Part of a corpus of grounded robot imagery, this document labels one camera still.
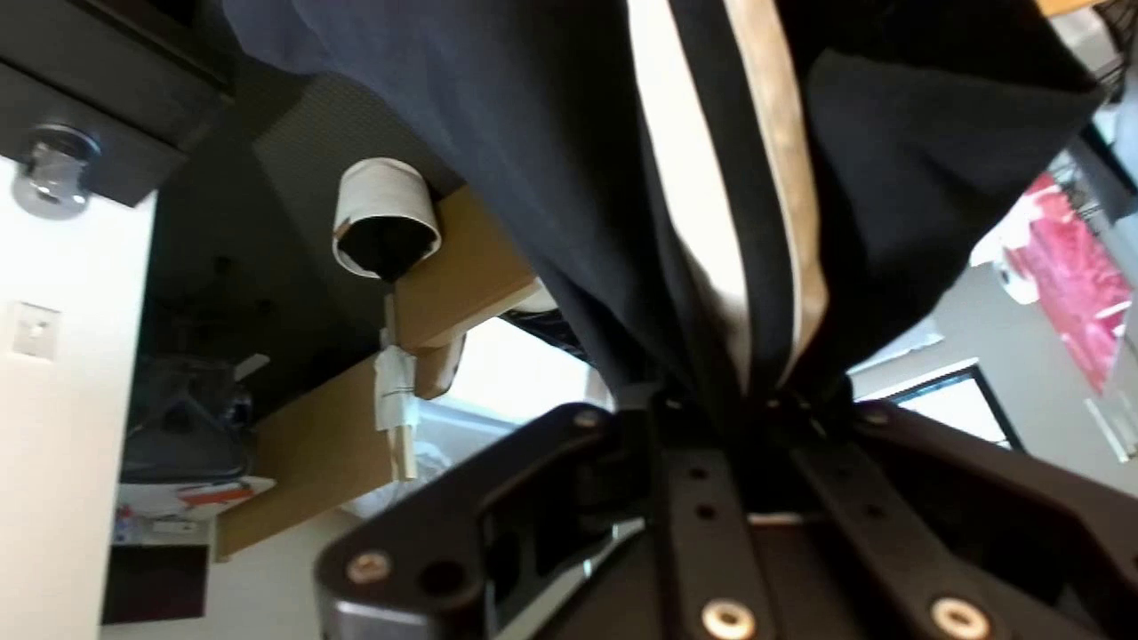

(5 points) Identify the printed white red package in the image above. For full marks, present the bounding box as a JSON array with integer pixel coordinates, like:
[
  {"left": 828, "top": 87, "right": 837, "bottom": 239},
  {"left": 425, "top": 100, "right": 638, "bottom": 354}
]
[{"left": 112, "top": 471, "right": 278, "bottom": 546}]

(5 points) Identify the black bar with metal screw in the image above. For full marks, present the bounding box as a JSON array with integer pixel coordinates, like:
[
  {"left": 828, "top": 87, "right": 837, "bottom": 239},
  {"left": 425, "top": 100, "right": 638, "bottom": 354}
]
[{"left": 0, "top": 0, "right": 236, "bottom": 222}]

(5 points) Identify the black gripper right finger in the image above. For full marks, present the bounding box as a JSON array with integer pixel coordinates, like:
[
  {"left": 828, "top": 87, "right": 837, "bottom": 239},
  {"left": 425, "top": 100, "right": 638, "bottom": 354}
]
[{"left": 758, "top": 393, "right": 1138, "bottom": 640}]

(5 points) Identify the black jersey with white stripes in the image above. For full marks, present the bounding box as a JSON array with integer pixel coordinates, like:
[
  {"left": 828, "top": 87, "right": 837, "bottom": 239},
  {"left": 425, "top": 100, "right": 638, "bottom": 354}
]
[{"left": 216, "top": 0, "right": 1111, "bottom": 419}]

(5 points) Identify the cardboard box with white outside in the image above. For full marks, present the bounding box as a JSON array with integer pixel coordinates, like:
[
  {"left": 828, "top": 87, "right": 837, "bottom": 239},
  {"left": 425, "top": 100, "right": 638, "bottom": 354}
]
[{"left": 215, "top": 183, "right": 552, "bottom": 560}]

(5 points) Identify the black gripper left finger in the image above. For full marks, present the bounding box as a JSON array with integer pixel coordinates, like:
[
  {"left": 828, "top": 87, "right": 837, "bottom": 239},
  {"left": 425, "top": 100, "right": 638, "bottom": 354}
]
[{"left": 315, "top": 393, "right": 777, "bottom": 640}]

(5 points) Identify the red plastic package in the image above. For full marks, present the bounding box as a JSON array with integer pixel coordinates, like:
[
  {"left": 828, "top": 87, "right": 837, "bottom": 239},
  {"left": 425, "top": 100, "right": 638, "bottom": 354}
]
[{"left": 1028, "top": 174, "right": 1138, "bottom": 393}]

